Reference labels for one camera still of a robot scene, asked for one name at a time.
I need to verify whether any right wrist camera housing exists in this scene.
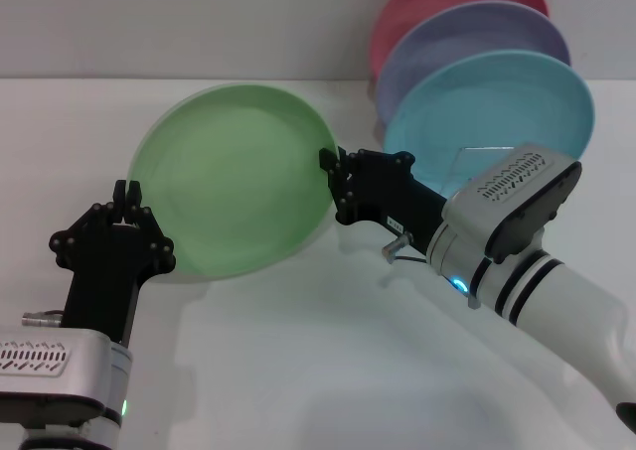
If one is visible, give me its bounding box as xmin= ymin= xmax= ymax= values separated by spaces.
xmin=443 ymin=143 xmax=583 ymax=265

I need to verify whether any wrist connector cable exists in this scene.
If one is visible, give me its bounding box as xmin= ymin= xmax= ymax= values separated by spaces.
xmin=22 ymin=310 xmax=66 ymax=328
xmin=381 ymin=231 xmax=434 ymax=263

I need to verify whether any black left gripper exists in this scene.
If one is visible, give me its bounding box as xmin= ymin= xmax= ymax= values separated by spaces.
xmin=49 ymin=179 xmax=177 ymax=347

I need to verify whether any silver wire plate rack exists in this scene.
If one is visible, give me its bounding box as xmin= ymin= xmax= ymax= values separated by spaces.
xmin=439 ymin=144 xmax=518 ymax=199

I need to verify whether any left wrist connector cable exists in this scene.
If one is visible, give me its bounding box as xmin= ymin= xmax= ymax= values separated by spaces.
xmin=22 ymin=310 xmax=66 ymax=328

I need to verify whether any purple round plate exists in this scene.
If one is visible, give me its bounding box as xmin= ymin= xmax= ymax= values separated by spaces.
xmin=375 ymin=1 xmax=571 ymax=123

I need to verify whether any teal round plate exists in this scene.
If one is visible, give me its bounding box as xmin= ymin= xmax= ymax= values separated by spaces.
xmin=383 ymin=50 xmax=596 ymax=206

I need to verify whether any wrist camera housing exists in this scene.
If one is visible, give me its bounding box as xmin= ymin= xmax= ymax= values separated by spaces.
xmin=443 ymin=143 xmax=583 ymax=265
xmin=0 ymin=326 xmax=113 ymax=429

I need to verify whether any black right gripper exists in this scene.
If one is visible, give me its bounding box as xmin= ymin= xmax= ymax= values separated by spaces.
xmin=317 ymin=146 xmax=449 ymax=258

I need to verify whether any left wrist camera housing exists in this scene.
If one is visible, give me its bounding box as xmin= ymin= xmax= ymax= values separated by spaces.
xmin=0 ymin=326 xmax=113 ymax=429

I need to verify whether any green round plate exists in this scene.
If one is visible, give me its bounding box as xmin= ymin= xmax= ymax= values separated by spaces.
xmin=126 ymin=82 xmax=341 ymax=278

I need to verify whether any right wrist connector cable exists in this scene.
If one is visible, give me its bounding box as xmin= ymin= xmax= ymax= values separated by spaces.
xmin=381 ymin=231 xmax=434 ymax=263

